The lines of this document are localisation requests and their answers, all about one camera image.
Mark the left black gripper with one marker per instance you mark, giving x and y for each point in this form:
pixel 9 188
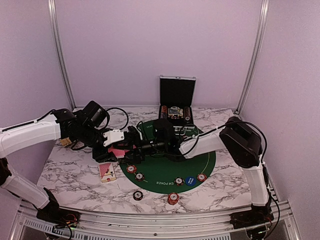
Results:
pixel 103 155

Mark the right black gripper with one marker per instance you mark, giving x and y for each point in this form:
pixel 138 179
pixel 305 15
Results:
pixel 138 156

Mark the red 5 chips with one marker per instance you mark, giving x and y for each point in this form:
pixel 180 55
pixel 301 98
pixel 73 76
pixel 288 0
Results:
pixel 201 177
pixel 131 169

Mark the black 100 chips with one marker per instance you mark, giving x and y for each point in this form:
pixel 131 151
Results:
pixel 179 181
pixel 139 176

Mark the black red 100 chip stack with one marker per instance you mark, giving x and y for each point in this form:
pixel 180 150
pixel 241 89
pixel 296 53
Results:
pixel 138 195

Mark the red yellow 5 chip stack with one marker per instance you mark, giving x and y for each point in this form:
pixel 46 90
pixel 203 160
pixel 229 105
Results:
pixel 173 198

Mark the blue small blind button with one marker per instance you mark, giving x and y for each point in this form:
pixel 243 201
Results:
pixel 190 181

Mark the red playing card deck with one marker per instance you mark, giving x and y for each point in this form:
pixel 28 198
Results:
pixel 118 153

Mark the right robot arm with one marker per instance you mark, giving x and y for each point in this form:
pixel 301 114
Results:
pixel 242 140

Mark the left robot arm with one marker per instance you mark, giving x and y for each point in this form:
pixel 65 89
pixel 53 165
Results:
pixel 57 124

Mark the playing card box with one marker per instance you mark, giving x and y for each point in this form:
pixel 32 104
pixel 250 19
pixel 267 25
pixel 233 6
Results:
pixel 106 172

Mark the round green poker mat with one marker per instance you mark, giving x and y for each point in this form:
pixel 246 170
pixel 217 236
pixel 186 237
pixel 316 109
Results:
pixel 160 172

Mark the woven bamboo basket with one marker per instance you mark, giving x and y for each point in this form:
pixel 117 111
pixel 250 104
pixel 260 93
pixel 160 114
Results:
pixel 65 141

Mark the left chip row in case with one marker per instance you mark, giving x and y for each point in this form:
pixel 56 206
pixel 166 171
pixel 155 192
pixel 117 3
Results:
pixel 164 114

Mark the chip row in case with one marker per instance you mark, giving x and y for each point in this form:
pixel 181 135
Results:
pixel 187 114
pixel 164 114

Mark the card deck in case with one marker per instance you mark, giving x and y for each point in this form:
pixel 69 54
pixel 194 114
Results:
pixel 175 112

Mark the right chip row in case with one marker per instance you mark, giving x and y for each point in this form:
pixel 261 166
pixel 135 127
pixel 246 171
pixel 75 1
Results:
pixel 187 114

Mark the aluminium poker chip case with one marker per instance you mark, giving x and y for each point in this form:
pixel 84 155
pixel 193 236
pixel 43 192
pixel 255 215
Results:
pixel 177 91

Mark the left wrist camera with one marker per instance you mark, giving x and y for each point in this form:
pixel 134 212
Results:
pixel 112 136

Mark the front aluminium rail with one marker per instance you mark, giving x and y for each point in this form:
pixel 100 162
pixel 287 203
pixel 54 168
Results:
pixel 210 225

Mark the left aluminium frame post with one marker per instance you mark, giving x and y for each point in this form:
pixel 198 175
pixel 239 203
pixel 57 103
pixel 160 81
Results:
pixel 59 51

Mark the aluminium frame post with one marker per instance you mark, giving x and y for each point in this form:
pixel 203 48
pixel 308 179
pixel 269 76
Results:
pixel 261 28
pixel 59 51

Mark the right aluminium frame post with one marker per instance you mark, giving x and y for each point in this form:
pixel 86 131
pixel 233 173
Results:
pixel 261 28

